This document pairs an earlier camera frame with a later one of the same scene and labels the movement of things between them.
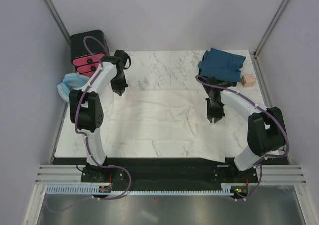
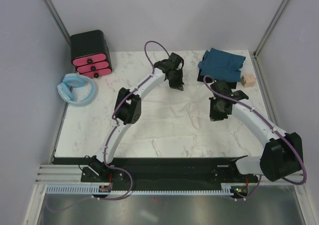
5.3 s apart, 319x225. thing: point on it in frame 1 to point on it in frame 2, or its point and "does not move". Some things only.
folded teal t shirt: x=219 y=64 does not move
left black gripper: x=121 y=88 to x=178 y=85
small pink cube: x=248 y=80 does not move
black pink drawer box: x=87 y=48 does not move
